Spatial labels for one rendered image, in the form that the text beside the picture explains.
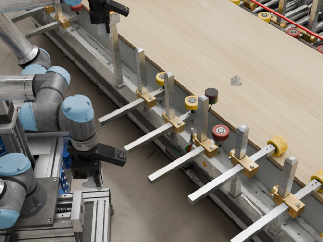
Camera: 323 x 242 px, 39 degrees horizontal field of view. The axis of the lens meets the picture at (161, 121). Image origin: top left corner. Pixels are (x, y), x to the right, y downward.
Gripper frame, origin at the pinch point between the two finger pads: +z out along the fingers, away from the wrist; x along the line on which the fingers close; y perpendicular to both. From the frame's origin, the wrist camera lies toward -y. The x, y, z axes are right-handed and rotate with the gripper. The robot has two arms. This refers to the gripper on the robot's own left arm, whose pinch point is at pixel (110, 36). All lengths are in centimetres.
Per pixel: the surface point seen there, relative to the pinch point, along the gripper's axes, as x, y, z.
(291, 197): 68, -69, 34
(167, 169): 41, -22, 45
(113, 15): -36.6, 1.0, 11.0
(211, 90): 20, -43, 18
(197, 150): 30, -37, 45
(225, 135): 26, -50, 41
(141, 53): -16.5, -12.8, 21.7
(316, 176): 59, -82, 34
